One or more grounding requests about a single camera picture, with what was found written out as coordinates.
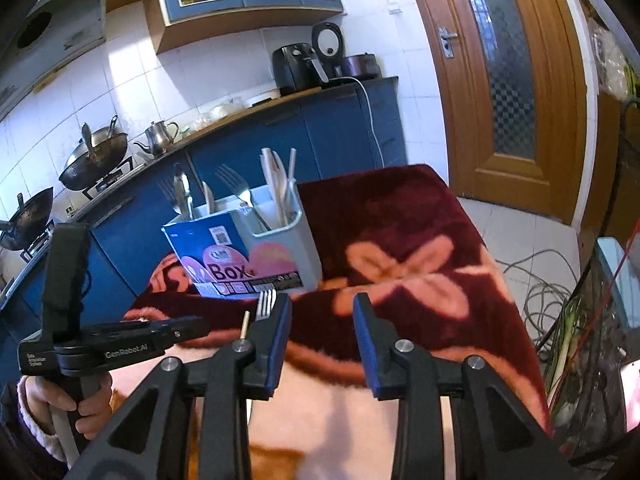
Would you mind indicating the large black wok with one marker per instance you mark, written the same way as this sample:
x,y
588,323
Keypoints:
x,y
95,160

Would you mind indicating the steel spoon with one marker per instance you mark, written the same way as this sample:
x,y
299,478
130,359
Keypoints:
x,y
181,185

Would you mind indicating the black air fryer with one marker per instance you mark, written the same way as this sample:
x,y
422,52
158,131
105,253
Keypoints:
x,y
291,70

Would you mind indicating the rice cooker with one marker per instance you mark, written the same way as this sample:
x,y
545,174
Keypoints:
x,y
345,55

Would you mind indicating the light blue plastic box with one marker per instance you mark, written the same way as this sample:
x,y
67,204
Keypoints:
x,y
617,280

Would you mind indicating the light blue utensil holder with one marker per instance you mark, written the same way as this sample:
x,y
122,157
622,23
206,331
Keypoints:
x,y
295,250

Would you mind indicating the wooden door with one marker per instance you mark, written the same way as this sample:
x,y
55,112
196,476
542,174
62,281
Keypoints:
x,y
505,70

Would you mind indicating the white plastic fork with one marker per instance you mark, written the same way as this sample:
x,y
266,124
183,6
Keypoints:
x,y
268,170

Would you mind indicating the small steel fork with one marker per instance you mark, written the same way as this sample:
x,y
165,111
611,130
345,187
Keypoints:
x,y
168,196

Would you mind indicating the slim steel fork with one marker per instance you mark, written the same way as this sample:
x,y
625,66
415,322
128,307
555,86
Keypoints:
x,y
237,182

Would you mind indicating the white chopstick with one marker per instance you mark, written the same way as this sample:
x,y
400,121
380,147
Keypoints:
x,y
291,165

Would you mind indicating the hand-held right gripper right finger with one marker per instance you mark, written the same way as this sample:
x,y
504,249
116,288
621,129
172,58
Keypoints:
x,y
369,355

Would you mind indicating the large steel fork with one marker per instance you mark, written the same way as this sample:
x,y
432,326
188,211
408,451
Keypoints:
x,y
266,305

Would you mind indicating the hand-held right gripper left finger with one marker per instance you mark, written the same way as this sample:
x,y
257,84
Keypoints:
x,y
277,355

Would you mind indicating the person's left hand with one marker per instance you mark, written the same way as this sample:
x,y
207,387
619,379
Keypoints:
x,y
94,410

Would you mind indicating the small black wok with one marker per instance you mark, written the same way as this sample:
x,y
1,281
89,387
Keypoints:
x,y
27,215

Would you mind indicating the person's left forearm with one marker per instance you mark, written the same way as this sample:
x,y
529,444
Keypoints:
x,y
30,435

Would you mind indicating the green onion stalks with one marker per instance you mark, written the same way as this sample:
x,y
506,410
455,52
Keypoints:
x,y
562,360

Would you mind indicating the gas stove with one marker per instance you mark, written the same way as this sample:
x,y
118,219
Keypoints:
x,y
107,180

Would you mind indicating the steel table knife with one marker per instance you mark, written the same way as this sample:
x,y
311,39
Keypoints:
x,y
208,197

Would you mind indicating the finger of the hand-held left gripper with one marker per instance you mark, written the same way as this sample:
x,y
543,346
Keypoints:
x,y
190,330

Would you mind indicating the steel kettle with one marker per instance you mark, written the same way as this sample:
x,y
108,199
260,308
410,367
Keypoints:
x,y
159,137

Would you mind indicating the maroon pink floral blanket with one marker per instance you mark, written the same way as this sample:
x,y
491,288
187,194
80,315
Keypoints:
x,y
400,240

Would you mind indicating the range hood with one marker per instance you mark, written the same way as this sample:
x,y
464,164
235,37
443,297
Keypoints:
x,y
50,30

